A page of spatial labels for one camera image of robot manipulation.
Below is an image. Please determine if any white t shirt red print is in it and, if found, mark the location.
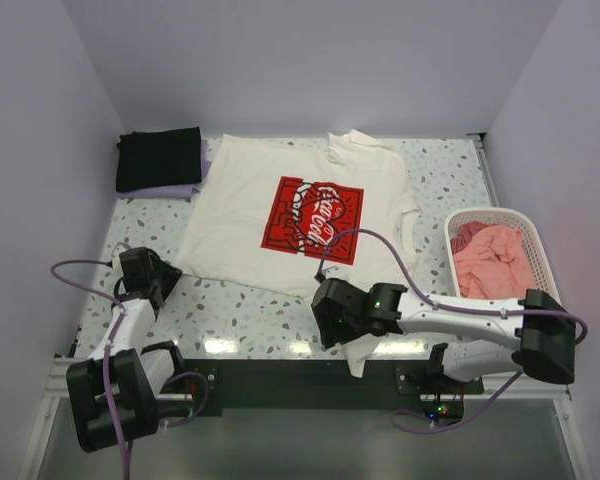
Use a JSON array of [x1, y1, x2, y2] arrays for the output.
[[171, 128, 422, 379]]

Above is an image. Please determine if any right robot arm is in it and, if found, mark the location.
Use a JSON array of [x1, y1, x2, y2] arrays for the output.
[[311, 278, 577, 393]]

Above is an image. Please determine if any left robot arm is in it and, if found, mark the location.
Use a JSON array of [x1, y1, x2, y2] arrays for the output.
[[66, 247, 187, 453]]

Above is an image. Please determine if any folded purple t shirt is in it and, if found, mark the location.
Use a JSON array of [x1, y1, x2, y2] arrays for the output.
[[119, 139, 214, 202]]

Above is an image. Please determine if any folded black t shirt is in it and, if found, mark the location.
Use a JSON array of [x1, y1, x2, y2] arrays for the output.
[[116, 127, 202, 193]]

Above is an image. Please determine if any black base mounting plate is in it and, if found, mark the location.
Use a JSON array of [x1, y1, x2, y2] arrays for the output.
[[158, 359, 484, 419]]

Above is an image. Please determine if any pink t shirt in basket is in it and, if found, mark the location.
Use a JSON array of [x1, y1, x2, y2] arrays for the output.
[[450, 221, 537, 300]]

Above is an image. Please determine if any white plastic laundry basket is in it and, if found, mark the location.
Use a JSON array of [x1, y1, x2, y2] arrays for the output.
[[445, 207, 561, 311]]

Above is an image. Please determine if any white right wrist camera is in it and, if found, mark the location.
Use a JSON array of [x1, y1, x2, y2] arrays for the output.
[[314, 264, 351, 283]]

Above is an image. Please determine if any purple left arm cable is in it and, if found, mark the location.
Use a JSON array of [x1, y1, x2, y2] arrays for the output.
[[49, 258, 212, 480]]

